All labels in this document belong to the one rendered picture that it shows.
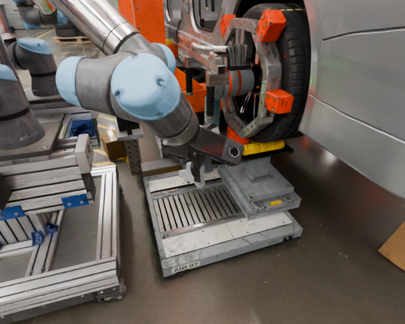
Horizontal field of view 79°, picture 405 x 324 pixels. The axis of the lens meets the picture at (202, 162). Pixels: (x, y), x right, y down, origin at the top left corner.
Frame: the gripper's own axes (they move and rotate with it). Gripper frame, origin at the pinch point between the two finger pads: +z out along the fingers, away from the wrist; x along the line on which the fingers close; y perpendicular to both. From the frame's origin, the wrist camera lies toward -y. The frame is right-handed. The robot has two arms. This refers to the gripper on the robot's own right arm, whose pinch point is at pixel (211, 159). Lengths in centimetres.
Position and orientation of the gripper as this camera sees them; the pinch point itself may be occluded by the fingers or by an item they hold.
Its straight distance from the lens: 61.4
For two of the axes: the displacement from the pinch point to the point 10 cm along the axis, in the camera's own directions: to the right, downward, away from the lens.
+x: -2.8, 9.4, -1.9
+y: -9.3, -2.2, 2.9
